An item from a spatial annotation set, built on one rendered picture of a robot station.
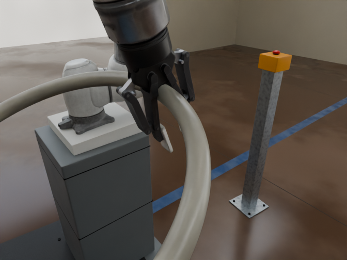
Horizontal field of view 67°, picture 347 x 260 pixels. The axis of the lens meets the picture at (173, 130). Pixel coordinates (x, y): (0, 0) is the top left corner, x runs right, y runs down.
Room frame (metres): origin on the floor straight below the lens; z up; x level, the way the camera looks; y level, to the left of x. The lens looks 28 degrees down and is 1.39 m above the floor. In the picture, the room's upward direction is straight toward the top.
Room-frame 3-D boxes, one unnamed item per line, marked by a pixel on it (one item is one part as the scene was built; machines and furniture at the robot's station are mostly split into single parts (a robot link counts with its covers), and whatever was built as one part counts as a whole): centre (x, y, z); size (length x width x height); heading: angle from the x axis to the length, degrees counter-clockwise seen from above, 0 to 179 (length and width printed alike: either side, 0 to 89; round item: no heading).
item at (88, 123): (1.07, 0.40, 0.88); 0.22 x 0.18 x 0.06; 131
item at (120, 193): (1.08, 0.39, 0.40); 0.50 x 0.50 x 0.80; 39
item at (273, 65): (1.43, -0.55, 0.54); 0.20 x 0.20 x 1.09; 33
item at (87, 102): (1.08, 0.38, 1.02); 0.18 x 0.16 x 0.22; 112
